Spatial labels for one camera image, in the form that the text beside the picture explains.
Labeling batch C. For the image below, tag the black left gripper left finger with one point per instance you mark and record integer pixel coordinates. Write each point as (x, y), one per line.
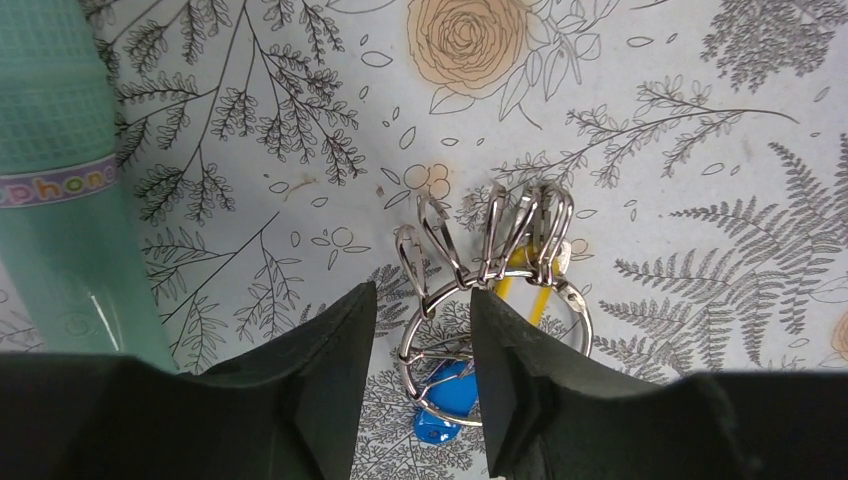
(288, 409)

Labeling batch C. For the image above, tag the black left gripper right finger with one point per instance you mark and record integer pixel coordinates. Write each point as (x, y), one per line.
(549, 412)

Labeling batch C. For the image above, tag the silver keyring with clips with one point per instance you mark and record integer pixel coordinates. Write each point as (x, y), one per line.
(433, 266)

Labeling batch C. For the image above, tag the blue key tag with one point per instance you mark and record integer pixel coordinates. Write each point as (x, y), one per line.
(454, 395)

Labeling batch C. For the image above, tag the floral patterned table mat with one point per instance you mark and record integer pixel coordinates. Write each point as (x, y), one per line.
(269, 151)

